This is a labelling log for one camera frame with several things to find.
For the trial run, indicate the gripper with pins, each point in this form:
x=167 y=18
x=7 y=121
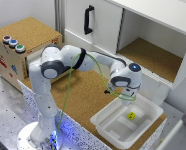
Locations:
x=128 y=94

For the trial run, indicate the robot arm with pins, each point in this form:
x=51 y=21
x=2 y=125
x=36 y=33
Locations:
x=43 y=86

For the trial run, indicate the white plastic box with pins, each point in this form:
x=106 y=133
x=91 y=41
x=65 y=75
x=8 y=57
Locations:
x=126 y=125

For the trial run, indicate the wooden drawer box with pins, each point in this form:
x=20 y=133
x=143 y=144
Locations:
x=16 y=46

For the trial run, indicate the yellow block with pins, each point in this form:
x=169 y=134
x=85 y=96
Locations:
x=131 y=115

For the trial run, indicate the white cabinet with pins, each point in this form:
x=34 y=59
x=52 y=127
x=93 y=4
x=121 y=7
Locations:
x=153 y=40

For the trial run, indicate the white sliding door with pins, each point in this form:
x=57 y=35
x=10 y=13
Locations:
x=99 y=25

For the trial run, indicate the green button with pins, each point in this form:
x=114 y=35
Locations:
x=20 y=48

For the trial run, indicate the blue button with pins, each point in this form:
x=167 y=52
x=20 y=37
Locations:
x=13 y=42

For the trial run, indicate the red button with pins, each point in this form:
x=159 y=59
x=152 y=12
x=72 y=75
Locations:
x=7 y=39

